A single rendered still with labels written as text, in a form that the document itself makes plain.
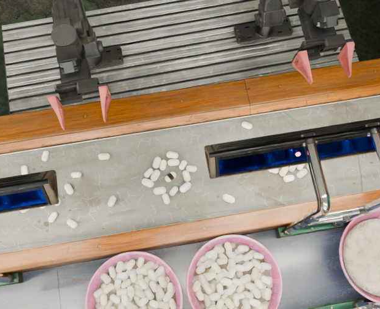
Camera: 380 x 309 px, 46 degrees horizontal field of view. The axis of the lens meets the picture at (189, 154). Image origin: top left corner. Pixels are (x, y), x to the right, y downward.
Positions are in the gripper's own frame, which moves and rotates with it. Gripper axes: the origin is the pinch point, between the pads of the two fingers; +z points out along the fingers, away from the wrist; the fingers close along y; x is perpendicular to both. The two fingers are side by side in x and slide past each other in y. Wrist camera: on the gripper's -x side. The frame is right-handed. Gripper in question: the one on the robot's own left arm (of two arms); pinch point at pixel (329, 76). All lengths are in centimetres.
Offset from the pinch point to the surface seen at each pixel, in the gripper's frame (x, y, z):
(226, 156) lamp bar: -3.6, -29.6, 15.7
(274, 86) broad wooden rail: 30.9, -4.4, -12.4
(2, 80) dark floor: 108, -114, -73
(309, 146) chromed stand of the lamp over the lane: -4.9, -11.3, 17.4
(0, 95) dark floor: 108, -115, -65
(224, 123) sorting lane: 33.3, -22.1, -4.2
